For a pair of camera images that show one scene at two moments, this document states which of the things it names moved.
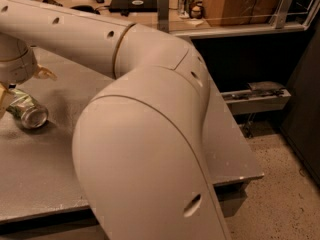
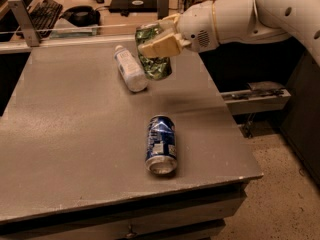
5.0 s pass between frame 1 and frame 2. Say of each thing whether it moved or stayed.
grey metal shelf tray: stayed
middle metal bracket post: stayed
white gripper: moved
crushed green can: moved
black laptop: stayed
